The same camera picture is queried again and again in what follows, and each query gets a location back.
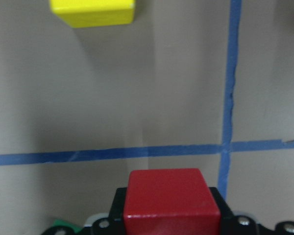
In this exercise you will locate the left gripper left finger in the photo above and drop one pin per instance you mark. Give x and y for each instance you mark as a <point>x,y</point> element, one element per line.
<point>110,223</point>

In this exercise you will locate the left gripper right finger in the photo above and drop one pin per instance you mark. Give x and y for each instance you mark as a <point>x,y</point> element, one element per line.
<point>231,224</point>

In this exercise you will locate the red block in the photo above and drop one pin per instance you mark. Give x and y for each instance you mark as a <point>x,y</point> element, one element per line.
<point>170,202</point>

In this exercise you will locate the yellow block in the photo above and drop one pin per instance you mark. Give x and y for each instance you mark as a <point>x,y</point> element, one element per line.
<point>93,13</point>

